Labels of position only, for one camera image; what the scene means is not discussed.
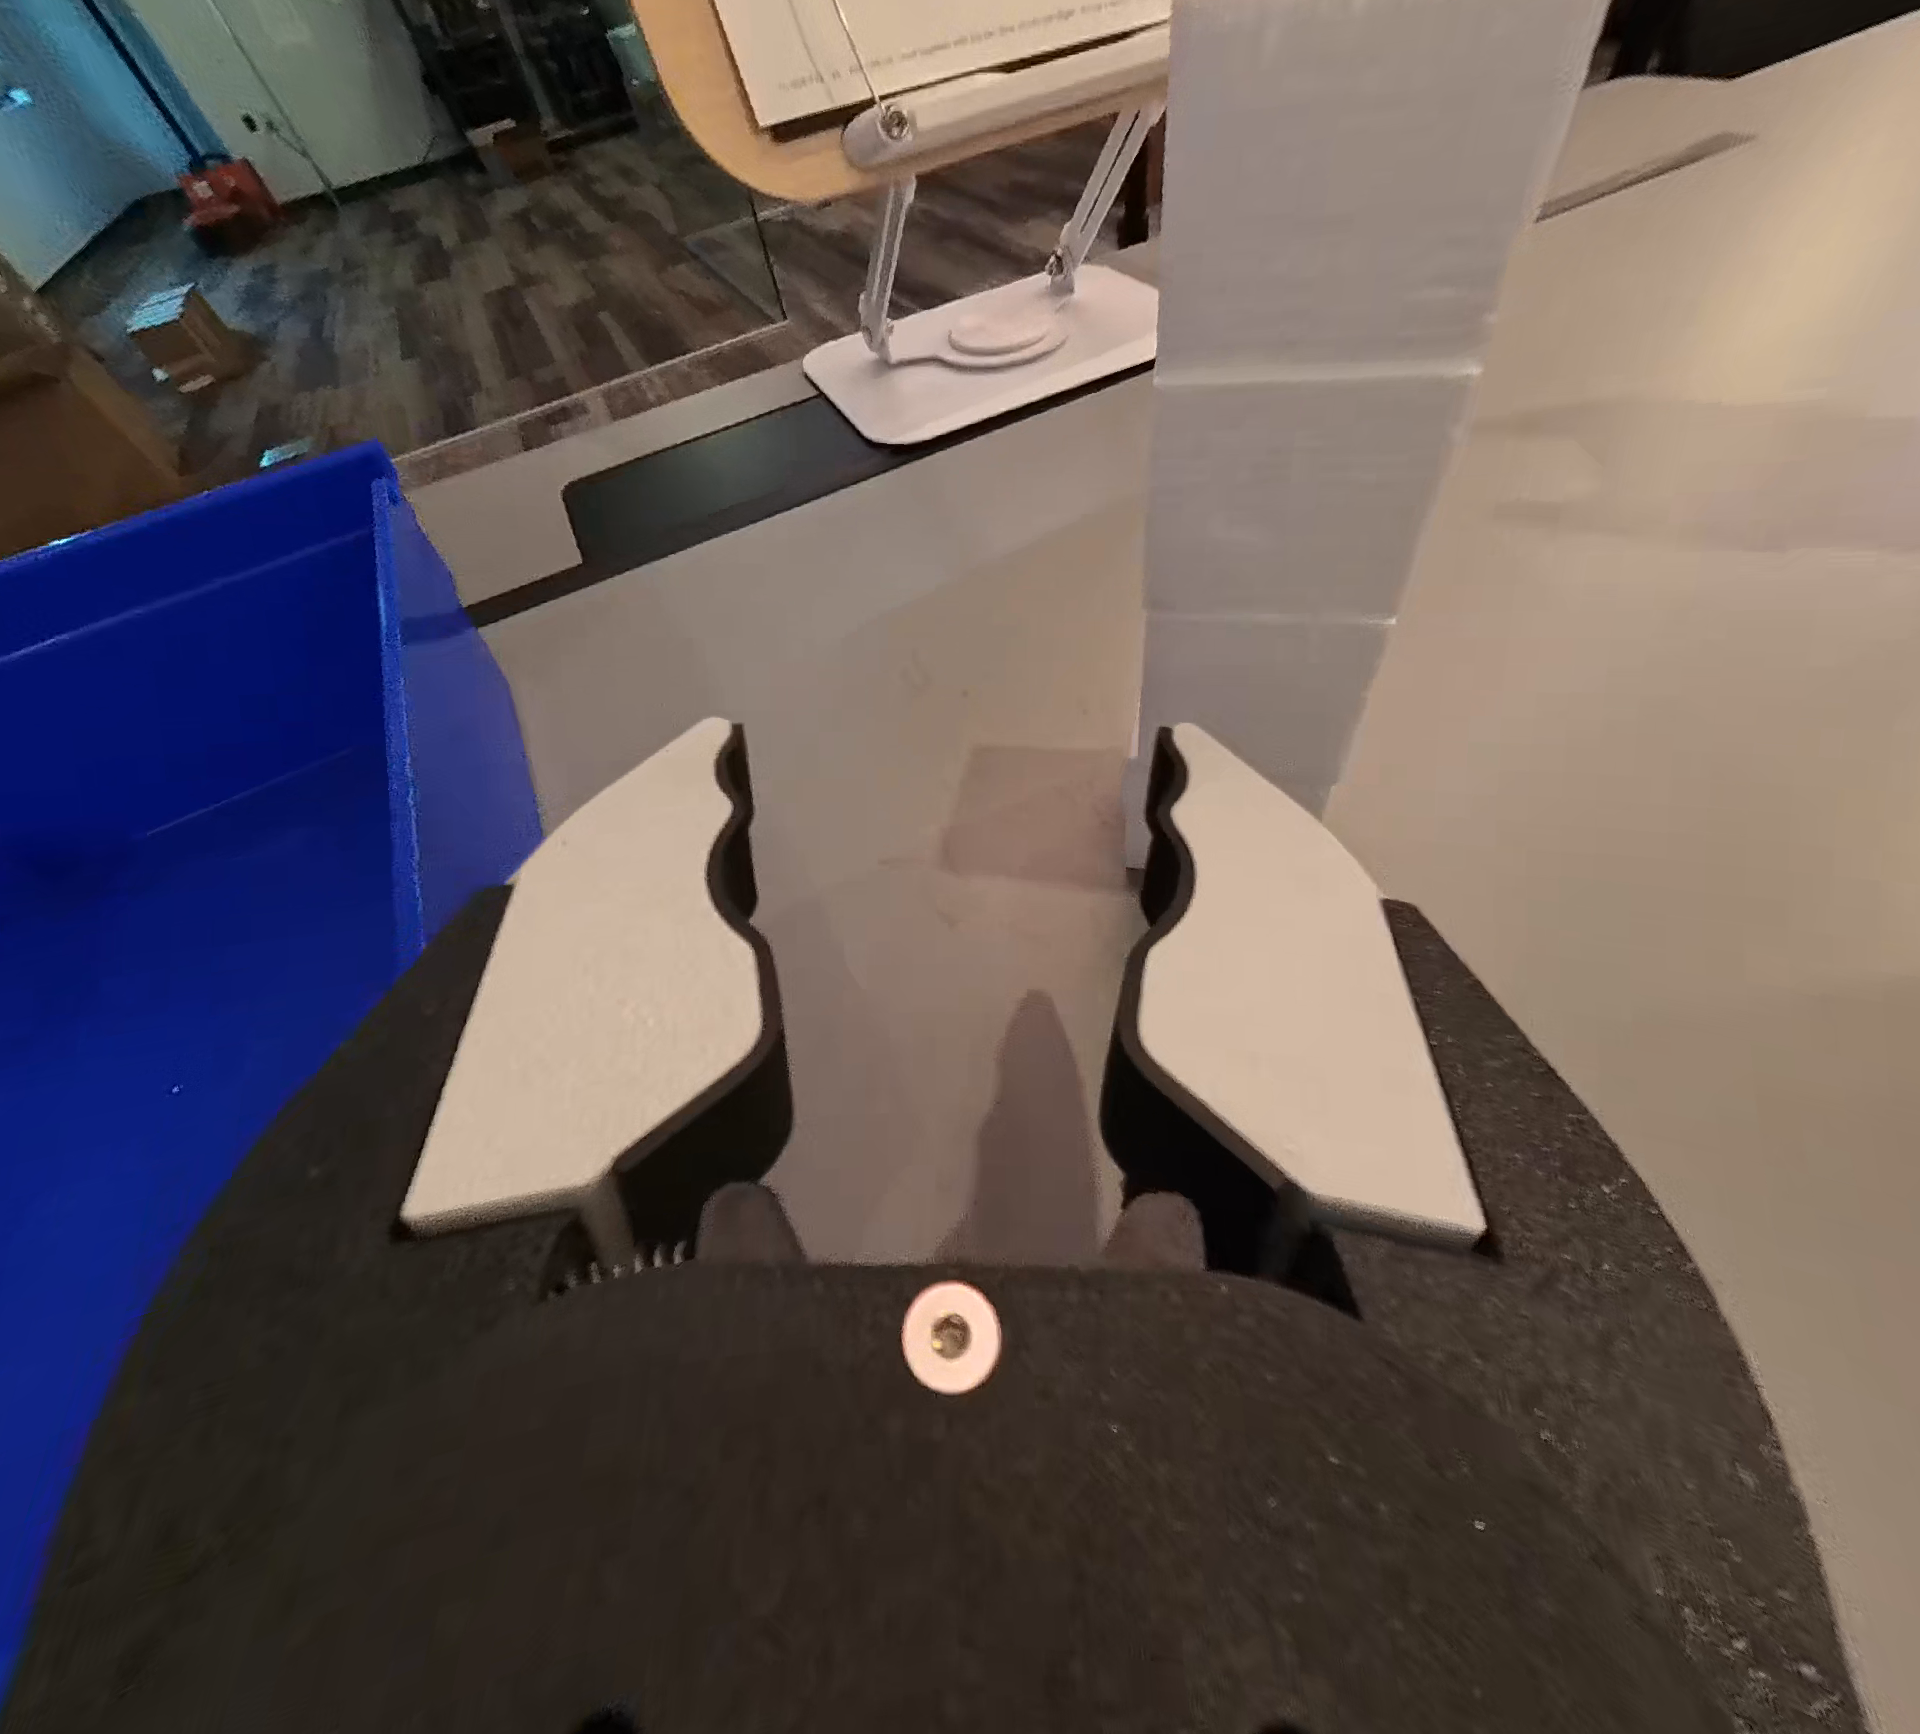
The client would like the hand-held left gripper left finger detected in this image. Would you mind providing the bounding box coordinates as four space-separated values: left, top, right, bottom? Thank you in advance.
398 717 791 1280

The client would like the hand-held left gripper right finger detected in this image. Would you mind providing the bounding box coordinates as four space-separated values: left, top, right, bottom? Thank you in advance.
1102 722 1488 1284

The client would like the white foam cube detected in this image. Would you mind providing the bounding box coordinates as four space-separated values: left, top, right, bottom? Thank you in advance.
1124 609 1401 873
1142 362 1484 629
1160 0 1642 382

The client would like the black storage rack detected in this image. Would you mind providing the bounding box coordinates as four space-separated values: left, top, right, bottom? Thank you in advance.
356 0 639 143

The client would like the stack of cardboard boxes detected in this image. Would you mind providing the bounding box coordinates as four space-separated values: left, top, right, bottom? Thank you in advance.
0 266 190 559

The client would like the blue plastic bin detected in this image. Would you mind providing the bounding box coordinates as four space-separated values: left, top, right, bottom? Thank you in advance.
0 439 545 1631

